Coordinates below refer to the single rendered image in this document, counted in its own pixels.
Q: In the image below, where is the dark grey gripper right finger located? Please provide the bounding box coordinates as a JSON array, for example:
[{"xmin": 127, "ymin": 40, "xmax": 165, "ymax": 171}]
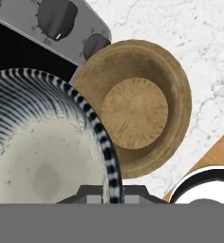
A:
[{"xmin": 122, "ymin": 185, "xmax": 169, "ymax": 205}]

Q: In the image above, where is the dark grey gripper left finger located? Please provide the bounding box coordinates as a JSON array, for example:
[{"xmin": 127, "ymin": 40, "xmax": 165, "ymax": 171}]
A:
[{"xmin": 57, "ymin": 184, "xmax": 109, "ymax": 205}]

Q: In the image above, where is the white bowl with black stripes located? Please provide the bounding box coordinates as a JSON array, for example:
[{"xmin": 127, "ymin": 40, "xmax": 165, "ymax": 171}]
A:
[{"xmin": 0, "ymin": 66, "xmax": 123, "ymax": 205}]

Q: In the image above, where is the brown wooden bowl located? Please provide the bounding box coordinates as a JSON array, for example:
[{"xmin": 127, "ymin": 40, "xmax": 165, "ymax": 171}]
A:
[{"xmin": 70, "ymin": 39, "xmax": 193, "ymax": 180}]

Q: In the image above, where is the white round dish, black rim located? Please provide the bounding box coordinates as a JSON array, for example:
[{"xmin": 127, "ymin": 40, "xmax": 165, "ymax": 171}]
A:
[{"xmin": 169, "ymin": 164, "xmax": 224, "ymax": 205}]

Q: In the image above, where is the light wooden cutting board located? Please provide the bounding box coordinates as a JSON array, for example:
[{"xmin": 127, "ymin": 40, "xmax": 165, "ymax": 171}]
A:
[{"xmin": 161, "ymin": 124, "xmax": 224, "ymax": 203}]

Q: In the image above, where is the small dark grey oven knob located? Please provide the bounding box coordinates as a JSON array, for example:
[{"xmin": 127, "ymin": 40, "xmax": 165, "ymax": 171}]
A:
[{"xmin": 83, "ymin": 32, "xmax": 112, "ymax": 62}]

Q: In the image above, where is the large dark grey oven knob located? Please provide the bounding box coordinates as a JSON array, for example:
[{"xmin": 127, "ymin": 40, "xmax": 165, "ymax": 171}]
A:
[{"xmin": 36, "ymin": 0, "xmax": 80, "ymax": 42}]

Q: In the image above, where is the grey toaster oven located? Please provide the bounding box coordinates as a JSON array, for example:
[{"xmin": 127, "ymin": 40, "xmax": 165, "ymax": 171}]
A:
[{"xmin": 0, "ymin": 0, "xmax": 113, "ymax": 84}]

